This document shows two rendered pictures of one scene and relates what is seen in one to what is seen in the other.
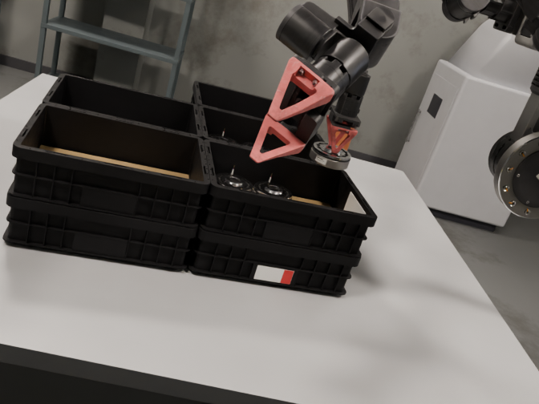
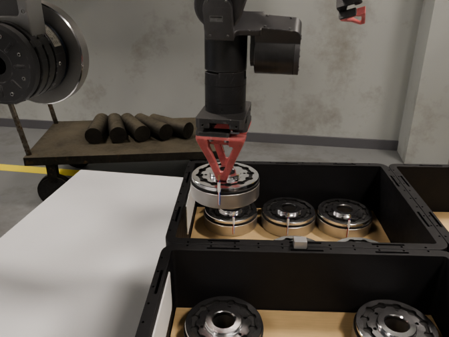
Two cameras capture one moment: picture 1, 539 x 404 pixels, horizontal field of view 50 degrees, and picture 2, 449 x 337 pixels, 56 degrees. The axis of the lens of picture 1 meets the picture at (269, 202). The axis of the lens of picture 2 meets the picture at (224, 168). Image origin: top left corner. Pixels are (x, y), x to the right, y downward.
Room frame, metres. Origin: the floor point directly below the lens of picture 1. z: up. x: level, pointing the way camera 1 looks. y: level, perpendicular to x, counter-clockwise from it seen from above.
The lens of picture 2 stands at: (1.97, 0.07, 1.27)
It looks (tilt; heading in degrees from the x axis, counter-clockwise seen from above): 24 degrees down; 199
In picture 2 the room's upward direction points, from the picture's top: straight up
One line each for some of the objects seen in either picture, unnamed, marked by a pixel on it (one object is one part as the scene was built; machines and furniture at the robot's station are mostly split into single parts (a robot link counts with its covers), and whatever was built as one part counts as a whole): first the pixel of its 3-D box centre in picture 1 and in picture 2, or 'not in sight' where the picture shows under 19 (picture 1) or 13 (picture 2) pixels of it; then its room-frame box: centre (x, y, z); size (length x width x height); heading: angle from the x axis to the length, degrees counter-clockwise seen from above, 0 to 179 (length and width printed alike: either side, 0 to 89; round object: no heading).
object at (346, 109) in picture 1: (347, 106); (225, 95); (1.42, -0.11, 1.12); 0.10 x 0.07 x 0.07; 10
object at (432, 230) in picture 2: (285, 180); (293, 202); (1.32, -0.02, 0.92); 0.40 x 0.30 x 0.02; 107
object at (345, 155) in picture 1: (331, 151); (225, 175); (1.42, -0.11, 1.00); 0.10 x 0.10 x 0.01
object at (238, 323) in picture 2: not in sight; (223, 321); (1.57, -0.06, 0.86); 0.05 x 0.05 x 0.01
